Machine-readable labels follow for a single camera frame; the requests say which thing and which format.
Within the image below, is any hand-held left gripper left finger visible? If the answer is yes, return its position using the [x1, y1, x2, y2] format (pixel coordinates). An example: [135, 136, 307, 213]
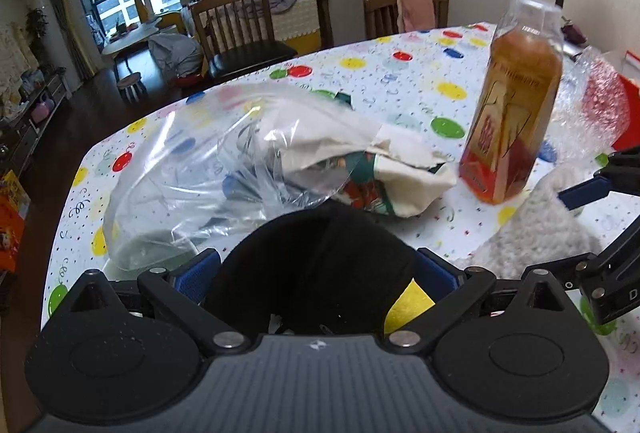
[65, 249, 251, 357]

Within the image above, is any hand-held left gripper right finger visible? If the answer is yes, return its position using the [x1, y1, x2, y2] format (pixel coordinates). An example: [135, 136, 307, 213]
[386, 248, 569, 357]

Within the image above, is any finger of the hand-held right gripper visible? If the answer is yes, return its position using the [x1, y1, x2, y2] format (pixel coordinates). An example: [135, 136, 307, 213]
[557, 150, 640, 214]
[522, 223, 640, 290]

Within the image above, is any white fluffy cloth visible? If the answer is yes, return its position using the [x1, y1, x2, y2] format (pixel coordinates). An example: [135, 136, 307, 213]
[470, 162, 606, 283]

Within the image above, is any christmas printed cloth bag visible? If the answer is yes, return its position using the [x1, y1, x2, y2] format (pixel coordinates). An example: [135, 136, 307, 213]
[252, 110, 458, 219]

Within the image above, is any clear plastic bag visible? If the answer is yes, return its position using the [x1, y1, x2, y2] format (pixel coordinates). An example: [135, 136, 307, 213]
[102, 83, 386, 271]

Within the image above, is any black and yellow cloth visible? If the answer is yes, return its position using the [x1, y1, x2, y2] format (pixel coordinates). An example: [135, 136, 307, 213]
[205, 200, 437, 336]

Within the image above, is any clear bubble wrap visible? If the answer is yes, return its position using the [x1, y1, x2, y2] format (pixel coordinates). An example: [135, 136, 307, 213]
[542, 45, 635, 164]

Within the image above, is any red packet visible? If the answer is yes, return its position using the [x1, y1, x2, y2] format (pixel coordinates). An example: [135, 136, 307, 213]
[582, 63, 640, 154]

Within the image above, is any orange drink bottle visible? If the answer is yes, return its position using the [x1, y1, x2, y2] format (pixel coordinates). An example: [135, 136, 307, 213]
[457, 0, 566, 206]

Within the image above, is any orange box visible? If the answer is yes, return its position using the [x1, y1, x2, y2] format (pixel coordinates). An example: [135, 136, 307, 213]
[0, 200, 26, 271]

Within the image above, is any small round stool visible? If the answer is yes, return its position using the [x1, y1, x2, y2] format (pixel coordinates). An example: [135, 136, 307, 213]
[116, 72, 147, 102]

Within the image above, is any polka dot tablecloth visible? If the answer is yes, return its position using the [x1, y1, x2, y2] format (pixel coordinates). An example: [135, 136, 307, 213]
[40, 20, 640, 416]

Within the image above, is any yellow box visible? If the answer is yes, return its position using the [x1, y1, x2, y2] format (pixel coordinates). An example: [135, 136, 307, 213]
[0, 170, 31, 219]

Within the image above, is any grey white bundle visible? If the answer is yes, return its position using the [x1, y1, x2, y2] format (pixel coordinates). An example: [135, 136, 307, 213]
[147, 33, 203, 78]

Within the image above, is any dark tv cabinet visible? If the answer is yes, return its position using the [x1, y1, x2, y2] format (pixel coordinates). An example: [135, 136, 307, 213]
[0, 68, 68, 151]

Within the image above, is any pink round bag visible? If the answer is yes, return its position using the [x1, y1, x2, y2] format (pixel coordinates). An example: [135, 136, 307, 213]
[32, 95, 56, 121]

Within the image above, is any wooden chair with black seat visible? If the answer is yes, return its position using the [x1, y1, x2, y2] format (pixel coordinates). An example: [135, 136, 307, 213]
[191, 0, 299, 82]

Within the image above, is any round low table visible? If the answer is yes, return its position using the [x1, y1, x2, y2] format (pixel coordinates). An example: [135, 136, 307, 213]
[102, 20, 159, 60]

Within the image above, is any small yellow wooden chair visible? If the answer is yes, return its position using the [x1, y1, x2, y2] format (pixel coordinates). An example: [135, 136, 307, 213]
[157, 10, 188, 35]

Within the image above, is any pink towel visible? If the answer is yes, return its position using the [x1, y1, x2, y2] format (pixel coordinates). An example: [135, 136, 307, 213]
[395, 0, 437, 32]

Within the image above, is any cream patterned cover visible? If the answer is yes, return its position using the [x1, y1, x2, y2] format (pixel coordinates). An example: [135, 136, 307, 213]
[0, 20, 38, 84]

